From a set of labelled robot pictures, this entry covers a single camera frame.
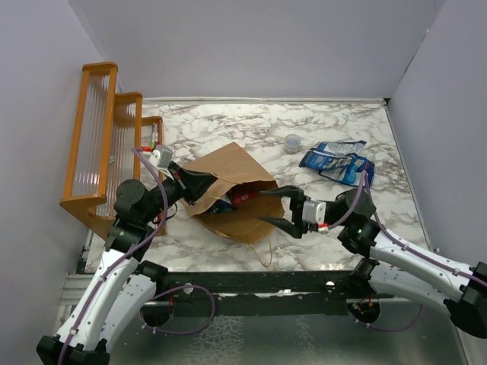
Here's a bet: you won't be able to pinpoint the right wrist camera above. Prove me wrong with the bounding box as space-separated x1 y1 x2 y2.
302 200 329 234

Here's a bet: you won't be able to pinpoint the dark blue snack bag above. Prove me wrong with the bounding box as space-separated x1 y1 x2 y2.
318 154 375 186

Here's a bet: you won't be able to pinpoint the blue green snack bag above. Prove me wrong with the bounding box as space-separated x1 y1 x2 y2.
206 198 237 214

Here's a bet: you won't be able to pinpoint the brown paper bag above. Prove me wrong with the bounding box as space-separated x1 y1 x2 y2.
183 142 285 247

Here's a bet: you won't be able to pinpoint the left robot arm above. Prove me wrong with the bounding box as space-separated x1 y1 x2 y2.
37 162 217 364

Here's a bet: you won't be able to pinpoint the light blue snack bag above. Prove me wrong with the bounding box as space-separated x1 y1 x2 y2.
299 140 367 171

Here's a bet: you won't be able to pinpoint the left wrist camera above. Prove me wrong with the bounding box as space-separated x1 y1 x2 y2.
142 144 173 170

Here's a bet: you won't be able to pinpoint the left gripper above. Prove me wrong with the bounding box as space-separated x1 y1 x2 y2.
142 160 218 224

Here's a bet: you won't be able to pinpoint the red snack packet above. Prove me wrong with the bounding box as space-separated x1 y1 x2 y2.
227 189 256 207

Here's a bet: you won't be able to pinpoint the orange wooden rack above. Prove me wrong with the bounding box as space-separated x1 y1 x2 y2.
60 62 164 240

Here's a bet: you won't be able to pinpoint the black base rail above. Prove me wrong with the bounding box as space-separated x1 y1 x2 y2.
135 261 376 317

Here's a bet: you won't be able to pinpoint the small clear plastic cup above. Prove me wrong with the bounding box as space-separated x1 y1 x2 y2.
284 134 301 154

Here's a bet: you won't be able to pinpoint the markers in rack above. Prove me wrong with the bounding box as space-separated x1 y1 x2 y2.
151 123 158 149

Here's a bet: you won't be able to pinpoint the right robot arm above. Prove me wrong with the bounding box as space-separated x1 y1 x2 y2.
260 186 486 338

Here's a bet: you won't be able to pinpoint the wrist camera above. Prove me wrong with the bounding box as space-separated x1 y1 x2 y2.
302 200 329 234
142 144 173 170

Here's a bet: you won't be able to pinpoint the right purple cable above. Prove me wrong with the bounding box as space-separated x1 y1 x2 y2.
326 170 487 290

